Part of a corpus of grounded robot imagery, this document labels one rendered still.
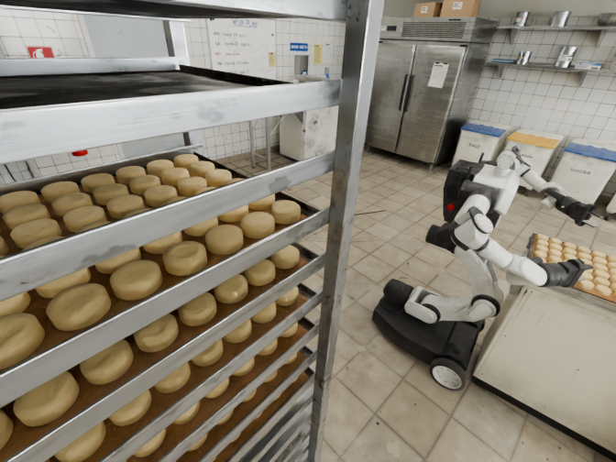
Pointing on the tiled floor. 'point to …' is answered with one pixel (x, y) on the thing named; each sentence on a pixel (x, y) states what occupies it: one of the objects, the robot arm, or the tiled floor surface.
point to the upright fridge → (379, 110)
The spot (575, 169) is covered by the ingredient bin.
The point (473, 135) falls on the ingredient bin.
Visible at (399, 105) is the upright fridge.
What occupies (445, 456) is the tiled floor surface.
